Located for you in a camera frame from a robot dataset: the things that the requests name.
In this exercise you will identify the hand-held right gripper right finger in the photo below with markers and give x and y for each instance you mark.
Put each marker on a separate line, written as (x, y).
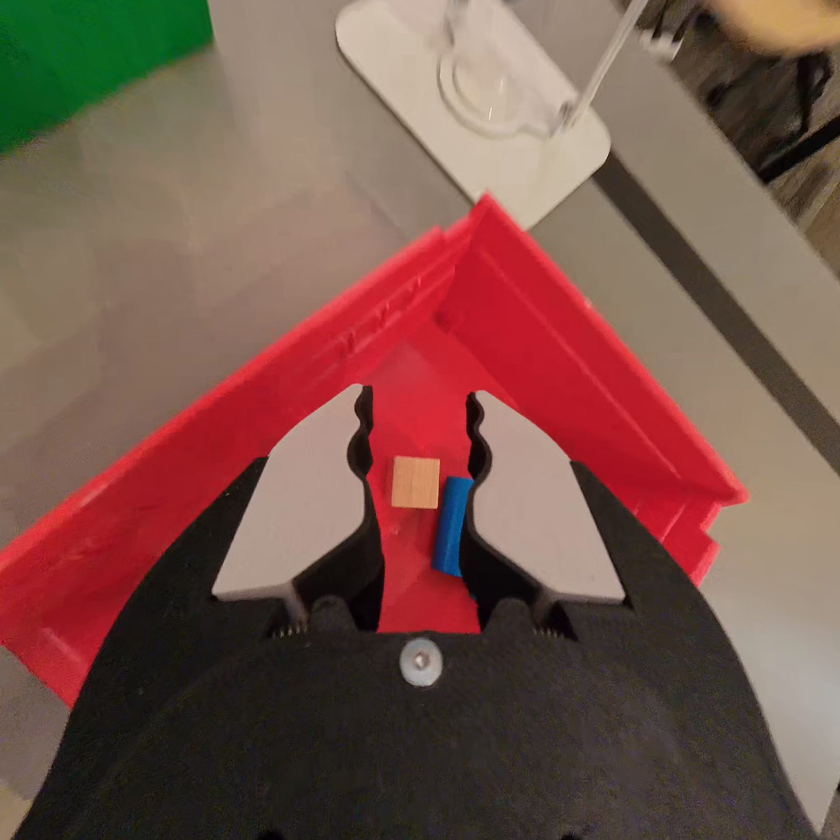
(544, 518)

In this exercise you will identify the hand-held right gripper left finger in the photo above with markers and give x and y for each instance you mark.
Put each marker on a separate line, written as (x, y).
(295, 499)

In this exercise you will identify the red plastic bin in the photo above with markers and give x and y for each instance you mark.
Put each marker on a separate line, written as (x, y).
(558, 341)

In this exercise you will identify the green plastic bin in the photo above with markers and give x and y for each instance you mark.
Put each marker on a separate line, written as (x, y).
(85, 59)

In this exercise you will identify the tan rounded object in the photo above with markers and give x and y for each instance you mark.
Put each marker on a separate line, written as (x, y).
(781, 26)

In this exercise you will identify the dark blue block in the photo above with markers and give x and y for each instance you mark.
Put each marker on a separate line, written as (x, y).
(451, 525)

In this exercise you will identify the small wooden cube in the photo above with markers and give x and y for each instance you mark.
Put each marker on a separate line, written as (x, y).
(415, 482)

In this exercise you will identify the white flat stand base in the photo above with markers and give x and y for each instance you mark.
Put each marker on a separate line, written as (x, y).
(525, 164)

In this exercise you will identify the clear plastic stand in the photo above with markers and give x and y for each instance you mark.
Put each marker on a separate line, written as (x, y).
(485, 108)

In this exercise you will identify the dark chair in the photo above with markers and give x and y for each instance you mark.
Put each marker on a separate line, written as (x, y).
(774, 98)

